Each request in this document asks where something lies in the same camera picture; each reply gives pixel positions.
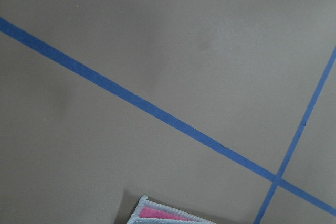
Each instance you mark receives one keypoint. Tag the pink towel grey edge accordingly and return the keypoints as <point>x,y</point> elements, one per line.
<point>148,211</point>

